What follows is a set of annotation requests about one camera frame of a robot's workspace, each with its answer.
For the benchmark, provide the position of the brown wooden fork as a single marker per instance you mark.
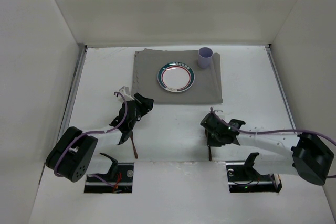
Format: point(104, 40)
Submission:
point(134, 147)

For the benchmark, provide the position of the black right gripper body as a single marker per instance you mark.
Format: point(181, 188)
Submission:
point(213, 140)

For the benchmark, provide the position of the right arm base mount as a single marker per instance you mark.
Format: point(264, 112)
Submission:
point(243, 179)

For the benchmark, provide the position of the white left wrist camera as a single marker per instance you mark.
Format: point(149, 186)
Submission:
point(125, 92)

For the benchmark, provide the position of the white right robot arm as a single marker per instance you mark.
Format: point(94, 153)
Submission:
point(290, 151)

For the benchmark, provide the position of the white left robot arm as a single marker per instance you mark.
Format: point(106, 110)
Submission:
point(73, 152)

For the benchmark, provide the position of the brown wooden spoon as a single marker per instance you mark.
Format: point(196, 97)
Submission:
point(209, 154)

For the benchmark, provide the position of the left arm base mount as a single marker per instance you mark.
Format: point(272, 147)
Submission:
point(119, 181)

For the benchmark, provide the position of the white plate green red rim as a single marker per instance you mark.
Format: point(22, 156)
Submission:
point(176, 77)

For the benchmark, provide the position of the lilac plastic cup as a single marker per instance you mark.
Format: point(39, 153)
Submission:
point(204, 57)

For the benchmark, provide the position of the grey cloth placemat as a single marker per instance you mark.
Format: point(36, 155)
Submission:
point(207, 87)

